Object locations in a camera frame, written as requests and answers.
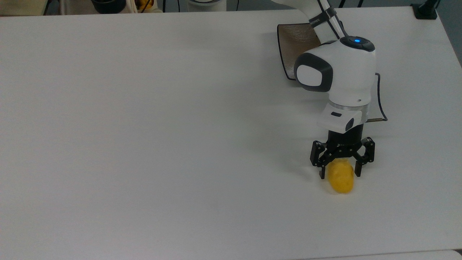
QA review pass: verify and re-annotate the brown square ceramic plate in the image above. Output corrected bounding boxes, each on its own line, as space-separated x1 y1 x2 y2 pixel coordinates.
277 23 322 81

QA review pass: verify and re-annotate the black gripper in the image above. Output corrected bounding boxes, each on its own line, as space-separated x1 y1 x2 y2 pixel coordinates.
310 124 375 179

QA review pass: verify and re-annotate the beige side table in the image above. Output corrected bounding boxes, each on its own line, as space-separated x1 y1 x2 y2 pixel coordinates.
0 0 49 16

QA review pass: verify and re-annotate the dark round bowl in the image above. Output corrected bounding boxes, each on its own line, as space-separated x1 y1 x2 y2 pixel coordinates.
91 0 127 14

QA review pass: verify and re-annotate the black clamp mount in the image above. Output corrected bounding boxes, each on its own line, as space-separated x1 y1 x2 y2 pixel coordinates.
411 0 440 20

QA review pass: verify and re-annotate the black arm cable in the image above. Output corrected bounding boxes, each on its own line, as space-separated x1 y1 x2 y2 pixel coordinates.
367 73 388 122

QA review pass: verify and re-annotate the yellow lemon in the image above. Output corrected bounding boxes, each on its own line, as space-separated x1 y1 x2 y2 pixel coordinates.
327 158 355 194

